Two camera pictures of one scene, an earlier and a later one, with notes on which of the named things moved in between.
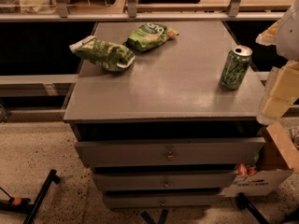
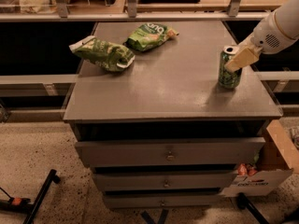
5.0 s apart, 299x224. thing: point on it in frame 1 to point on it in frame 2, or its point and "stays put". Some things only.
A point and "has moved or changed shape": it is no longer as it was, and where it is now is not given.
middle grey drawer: (163, 182) stays put
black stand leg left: (53, 177) stays put
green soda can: (235, 66) has moved or changed shape
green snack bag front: (102, 53) stays put
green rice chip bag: (147, 36) stays put
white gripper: (289, 35) to (268, 36)
